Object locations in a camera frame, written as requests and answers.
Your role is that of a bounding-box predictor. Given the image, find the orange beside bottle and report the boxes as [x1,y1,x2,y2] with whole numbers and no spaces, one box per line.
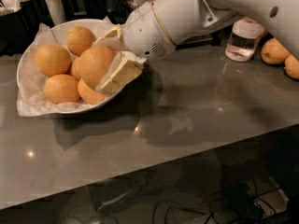
[261,38,291,65]

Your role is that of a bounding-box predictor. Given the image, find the white cup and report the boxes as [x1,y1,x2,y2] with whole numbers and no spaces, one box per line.
[45,0,66,25]

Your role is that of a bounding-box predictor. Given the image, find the small orange at centre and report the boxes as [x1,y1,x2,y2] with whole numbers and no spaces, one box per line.
[69,58,80,79]

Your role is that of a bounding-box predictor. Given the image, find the clear bottle with pink label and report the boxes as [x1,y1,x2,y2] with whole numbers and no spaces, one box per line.
[225,17,264,62]

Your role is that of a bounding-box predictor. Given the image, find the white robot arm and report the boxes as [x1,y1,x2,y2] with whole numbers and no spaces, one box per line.
[95,0,299,94]

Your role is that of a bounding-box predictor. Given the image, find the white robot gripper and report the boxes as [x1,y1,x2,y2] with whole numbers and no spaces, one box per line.
[93,2,176,95]

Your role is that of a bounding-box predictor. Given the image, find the dark cup with sticks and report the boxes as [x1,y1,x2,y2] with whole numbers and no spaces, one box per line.
[82,0,107,19]

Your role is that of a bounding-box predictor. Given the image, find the large orange at front left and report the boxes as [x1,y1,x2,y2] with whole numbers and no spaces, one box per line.
[43,74,80,104]

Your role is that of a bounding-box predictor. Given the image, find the black cables on floor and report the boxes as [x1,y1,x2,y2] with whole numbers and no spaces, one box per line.
[151,173,283,224]

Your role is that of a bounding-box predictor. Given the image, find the white paper bowl liner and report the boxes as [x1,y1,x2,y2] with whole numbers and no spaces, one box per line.
[16,17,121,117]

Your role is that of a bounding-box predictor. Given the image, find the white ceramic bowl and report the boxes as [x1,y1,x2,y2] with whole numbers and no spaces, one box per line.
[16,18,138,115]

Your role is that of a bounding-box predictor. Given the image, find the black container with white packets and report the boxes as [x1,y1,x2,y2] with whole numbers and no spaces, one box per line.
[0,0,40,52]

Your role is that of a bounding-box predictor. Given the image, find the orange at bowl back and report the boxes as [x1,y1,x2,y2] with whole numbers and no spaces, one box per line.
[66,26,96,56]

